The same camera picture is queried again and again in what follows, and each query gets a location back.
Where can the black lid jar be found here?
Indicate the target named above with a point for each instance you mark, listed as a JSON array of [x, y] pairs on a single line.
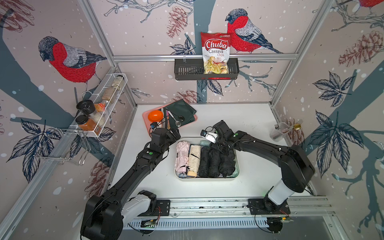
[[87, 107]]

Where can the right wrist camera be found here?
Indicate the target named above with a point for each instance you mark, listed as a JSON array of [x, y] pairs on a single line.
[[212, 137]]

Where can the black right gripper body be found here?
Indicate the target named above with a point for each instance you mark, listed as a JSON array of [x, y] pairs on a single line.
[[221, 141]]

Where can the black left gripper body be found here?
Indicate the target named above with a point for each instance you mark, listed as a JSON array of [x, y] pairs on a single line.
[[170, 139]]

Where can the wire hook rack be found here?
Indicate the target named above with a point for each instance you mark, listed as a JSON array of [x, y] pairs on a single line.
[[72, 147]]

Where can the white wire wall rack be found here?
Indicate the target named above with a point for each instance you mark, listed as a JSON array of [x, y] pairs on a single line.
[[104, 100]]

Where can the pink umbrella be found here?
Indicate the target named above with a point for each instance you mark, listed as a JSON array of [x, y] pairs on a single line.
[[182, 157]]

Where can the clear cutlery holder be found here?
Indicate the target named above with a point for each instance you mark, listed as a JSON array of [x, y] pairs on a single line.
[[282, 129]]

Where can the pink plastic tray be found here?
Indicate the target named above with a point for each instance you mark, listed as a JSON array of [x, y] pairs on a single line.
[[145, 115]]

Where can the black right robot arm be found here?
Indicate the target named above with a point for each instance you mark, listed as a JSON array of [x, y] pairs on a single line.
[[296, 169]]

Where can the long black umbrella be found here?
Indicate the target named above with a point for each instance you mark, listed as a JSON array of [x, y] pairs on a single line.
[[204, 162]]

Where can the beige umbrella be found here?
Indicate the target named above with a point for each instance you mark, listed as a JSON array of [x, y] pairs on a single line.
[[194, 161]]

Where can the dark green cloth pouch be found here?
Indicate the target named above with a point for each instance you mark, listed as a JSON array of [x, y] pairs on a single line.
[[182, 112]]

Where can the orange bowl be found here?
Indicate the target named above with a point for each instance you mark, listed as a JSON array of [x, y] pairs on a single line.
[[155, 116]]

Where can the red cassava chips bag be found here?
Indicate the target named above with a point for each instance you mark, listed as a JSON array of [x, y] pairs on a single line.
[[216, 52]]

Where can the mint green umbrella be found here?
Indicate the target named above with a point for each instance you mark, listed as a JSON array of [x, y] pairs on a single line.
[[236, 173]]

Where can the orange spice jar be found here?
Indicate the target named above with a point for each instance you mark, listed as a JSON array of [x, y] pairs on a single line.
[[85, 123]]

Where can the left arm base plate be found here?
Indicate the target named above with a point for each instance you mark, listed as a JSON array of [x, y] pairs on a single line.
[[158, 208]]

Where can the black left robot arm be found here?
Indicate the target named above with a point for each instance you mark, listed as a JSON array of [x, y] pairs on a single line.
[[103, 219]]

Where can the metal spoon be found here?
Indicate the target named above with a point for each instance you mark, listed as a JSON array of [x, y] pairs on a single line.
[[177, 122]]

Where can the cream plastic storage box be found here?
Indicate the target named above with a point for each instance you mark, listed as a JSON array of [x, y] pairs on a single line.
[[184, 177]]

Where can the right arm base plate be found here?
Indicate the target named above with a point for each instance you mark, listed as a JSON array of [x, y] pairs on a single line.
[[263, 206]]

